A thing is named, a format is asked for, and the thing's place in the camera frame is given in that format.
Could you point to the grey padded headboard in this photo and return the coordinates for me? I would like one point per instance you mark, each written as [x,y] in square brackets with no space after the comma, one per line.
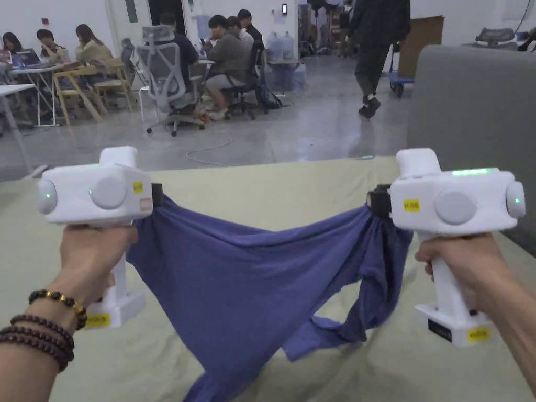
[469,104]

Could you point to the clear water bottle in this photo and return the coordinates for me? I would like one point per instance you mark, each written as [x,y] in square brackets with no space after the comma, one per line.
[289,45]
[274,47]

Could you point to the blue shirt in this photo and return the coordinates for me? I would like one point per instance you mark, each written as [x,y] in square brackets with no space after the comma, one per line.
[234,284]

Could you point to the person's right hand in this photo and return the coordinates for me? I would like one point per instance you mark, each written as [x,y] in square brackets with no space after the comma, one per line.
[473,268]

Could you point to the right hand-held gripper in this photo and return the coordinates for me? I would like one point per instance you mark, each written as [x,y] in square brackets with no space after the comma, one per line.
[456,205]

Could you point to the person's left hand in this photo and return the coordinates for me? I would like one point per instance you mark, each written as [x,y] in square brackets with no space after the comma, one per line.
[90,259]

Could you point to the person's right forearm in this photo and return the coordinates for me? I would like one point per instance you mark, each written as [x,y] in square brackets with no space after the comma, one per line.
[519,326]

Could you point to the blue platform cart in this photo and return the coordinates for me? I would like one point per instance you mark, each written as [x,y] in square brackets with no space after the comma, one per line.
[398,81]

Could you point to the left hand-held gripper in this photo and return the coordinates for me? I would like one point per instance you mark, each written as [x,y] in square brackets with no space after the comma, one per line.
[83,197]

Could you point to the group of people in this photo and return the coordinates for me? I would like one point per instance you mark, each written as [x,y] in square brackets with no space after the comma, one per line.
[249,33]

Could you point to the bed with pale green sheet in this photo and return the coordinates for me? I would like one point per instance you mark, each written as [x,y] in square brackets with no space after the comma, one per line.
[259,188]

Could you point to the brown cardboard carton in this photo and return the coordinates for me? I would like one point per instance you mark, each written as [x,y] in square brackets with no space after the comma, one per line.
[423,46]

